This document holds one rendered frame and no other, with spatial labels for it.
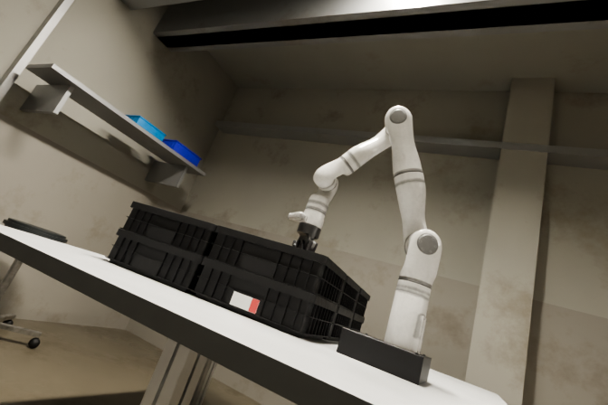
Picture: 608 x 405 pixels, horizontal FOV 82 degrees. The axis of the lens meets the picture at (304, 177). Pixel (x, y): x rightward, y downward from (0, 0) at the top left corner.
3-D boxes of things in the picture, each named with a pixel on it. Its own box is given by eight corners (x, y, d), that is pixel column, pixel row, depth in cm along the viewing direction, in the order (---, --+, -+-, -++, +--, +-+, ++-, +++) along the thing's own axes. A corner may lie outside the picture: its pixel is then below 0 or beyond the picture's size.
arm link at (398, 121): (410, 100, 115) (424, 173, 106) (410, 114, 124) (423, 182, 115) (382, 107, 117) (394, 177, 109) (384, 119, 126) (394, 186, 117)
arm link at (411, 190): (418, 181, 117) (427, 170, 108) (433, 263, 108) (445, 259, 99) (390, 183, 117) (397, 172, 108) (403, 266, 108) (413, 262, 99)
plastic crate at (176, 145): (179, 166, 356) (185, 155, 360) (197, 169, 344) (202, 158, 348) (154, 148, 327) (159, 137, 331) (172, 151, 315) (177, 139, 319)
